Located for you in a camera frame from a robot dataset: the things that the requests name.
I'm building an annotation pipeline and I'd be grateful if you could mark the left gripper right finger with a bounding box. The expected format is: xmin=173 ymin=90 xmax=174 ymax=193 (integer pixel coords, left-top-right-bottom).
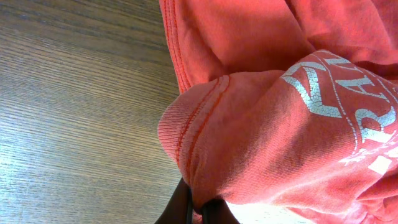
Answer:
xmin=201 ymin=199 xmax=239 ymax=224

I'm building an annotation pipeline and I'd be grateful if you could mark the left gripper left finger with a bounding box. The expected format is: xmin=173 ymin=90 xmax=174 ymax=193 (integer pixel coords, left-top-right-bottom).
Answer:
xmin=155 ymin=179 xmax=193 ymax=224

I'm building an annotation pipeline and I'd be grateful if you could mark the orange t-shirt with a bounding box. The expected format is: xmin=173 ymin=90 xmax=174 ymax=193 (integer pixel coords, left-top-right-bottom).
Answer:
xmin=158 ymin=0 xmax=397 ymax=223

